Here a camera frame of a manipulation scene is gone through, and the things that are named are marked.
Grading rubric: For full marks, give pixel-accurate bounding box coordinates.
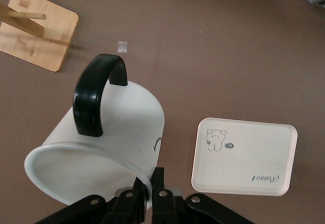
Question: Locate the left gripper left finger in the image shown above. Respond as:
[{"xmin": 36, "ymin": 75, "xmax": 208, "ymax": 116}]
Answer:
[{"xmin": 32, "ymin": 177, "xmax": 153, "ymax": 224}]

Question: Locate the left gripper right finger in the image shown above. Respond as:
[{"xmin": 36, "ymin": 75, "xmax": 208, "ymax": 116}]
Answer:
[{"xmin": 151, "ymin": 167, "xmax": 254, "ymax": 224}]

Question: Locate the white smiley cup black handle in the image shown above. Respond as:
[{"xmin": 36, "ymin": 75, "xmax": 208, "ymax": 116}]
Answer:
[{"xmin": 24, "ymin": 53, "xmax": 166, "ymax": 207}]

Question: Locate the cream rabbit print tray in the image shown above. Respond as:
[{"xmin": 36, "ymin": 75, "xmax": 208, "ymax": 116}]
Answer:
[{"xmin": 190, "ymin": 117, "xmax": 298, "ymax": 197}]

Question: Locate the small clear tape piece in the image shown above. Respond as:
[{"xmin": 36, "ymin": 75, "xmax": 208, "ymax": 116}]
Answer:
[{"xmin": 117, "ymin": 41, "xmax": 128, "ymax": 55}]

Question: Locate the wooden mug stand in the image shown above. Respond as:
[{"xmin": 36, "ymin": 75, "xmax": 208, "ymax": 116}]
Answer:
[{"xmin": 0, "ymin": 0, "xmax": 80, "ymax": 73}]

